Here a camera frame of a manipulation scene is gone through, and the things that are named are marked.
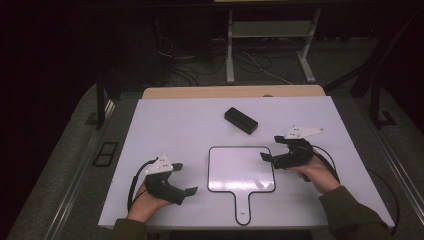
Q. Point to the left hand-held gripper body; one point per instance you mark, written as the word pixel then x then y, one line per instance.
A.
pixel 161 186

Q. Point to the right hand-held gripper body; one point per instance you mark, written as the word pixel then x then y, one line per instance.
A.
pixel 298 155

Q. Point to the white paddle-shaped whiteboard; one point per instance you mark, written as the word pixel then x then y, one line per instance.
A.
pixel 240 166

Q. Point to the black whiteboard eraser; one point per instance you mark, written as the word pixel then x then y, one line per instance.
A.
pixel 240 120

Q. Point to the person's left hand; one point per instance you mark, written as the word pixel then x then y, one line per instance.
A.
pixel 143 206

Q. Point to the person's right hand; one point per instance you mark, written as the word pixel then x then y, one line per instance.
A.
pixel 320 176

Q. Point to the wooden table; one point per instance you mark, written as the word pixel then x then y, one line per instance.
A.
pixel 216 91

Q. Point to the black metal stand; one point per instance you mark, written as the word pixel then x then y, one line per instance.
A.
pixel 375 106

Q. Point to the white metal stand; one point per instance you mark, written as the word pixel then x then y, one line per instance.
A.
pixel 266 29

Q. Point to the black rectangular floor frame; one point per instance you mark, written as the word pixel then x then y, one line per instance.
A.
pixel 106 154

